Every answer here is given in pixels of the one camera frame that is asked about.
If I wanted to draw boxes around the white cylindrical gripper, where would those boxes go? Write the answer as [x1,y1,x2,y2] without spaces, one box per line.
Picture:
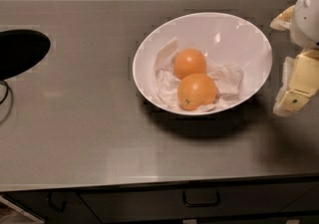
[270,0,319,116]

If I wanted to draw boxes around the orange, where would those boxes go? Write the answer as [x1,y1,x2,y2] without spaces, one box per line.
[177,74,217,111]
[173,49,206,80]

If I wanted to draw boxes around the white ceramic bowl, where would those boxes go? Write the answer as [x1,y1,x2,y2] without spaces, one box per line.
[133,12,272,115]

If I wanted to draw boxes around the white crumpled paper napkin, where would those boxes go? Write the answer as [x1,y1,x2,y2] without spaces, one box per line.
[154,39,243,113]

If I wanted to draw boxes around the black round object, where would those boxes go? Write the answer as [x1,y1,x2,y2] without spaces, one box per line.
[0,29,51,80]

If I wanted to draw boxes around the dark drawer front with handle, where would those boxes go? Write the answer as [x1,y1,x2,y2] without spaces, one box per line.
[81,182,314,223]

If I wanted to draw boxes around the dark cabinet door with handle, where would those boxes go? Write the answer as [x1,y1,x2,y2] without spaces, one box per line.
[4,191,101,224]

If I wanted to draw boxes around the black cable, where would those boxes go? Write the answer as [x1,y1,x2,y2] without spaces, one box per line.
[0,80,11,106]

